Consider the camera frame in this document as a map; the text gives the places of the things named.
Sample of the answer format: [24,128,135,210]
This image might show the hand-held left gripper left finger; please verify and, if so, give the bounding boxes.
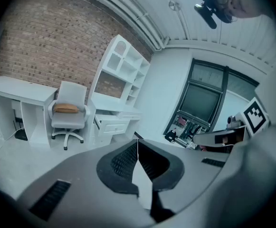
[16,139,156,227]

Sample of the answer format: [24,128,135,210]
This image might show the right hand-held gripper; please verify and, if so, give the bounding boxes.
[192,97,271,148]

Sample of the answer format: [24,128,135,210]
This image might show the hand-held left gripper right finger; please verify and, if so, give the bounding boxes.
[139,139,230,223]

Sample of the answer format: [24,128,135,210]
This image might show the white drawer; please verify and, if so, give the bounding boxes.
[94,114,131,139]

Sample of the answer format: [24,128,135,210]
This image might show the black shoulder bag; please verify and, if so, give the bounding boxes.
[165,129,179,143]

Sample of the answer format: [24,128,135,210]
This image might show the white shelf cabinet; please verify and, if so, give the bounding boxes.
[90,34,152,111]

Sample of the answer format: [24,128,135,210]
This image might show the dark framed window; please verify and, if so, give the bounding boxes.
[163,57,259,149]

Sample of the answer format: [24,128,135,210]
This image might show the white office chair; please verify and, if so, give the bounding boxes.
[48,81,91,151]

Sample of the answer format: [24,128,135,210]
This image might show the person's white shirt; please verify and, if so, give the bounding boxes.
[156,75,276,228]

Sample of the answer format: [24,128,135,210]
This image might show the orange cushion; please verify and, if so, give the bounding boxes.
[53,103,79,114]

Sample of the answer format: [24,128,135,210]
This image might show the black router box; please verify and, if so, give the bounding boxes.
[14,128,29,142]

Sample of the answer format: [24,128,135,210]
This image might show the white ceiling pipes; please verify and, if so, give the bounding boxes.
[90,0,170,51]

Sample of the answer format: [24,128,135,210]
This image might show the person's face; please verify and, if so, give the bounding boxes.
[209,0,271,19]

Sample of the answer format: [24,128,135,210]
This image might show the white floor cable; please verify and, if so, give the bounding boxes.
[0,127,26,175]

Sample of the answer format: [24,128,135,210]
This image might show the black head camera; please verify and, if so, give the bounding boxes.
[194,1,218,30]

